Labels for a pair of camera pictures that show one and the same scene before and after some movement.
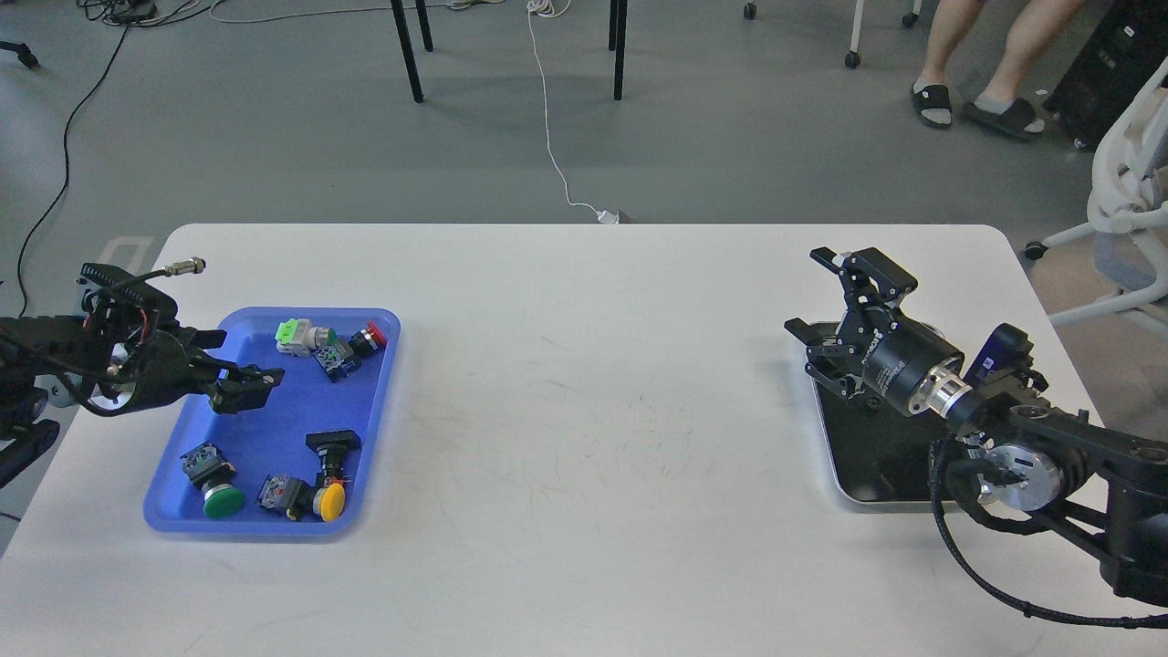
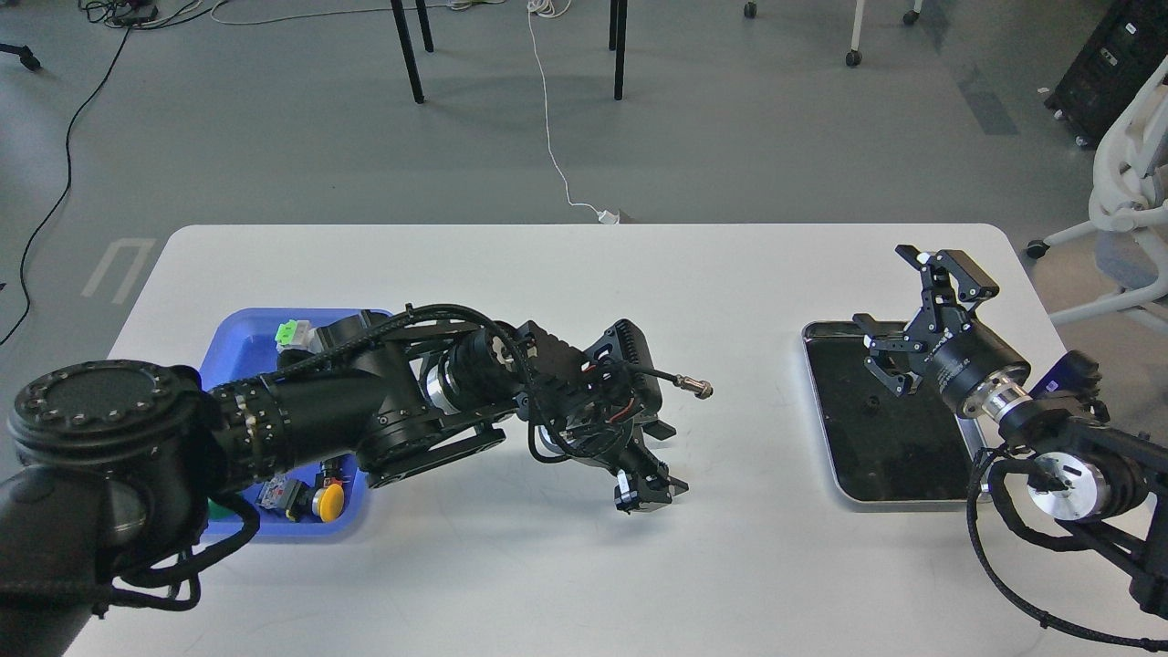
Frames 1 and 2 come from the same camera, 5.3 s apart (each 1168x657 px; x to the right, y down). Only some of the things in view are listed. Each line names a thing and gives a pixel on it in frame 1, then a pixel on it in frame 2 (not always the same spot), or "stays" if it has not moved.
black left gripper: [164, 362] → [644, 482]
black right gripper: [911, 365] → [972, 366]
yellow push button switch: [327, 502] stays
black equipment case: [1122, 51] stays
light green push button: [298, 338] stays
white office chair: [1127, 205] stays
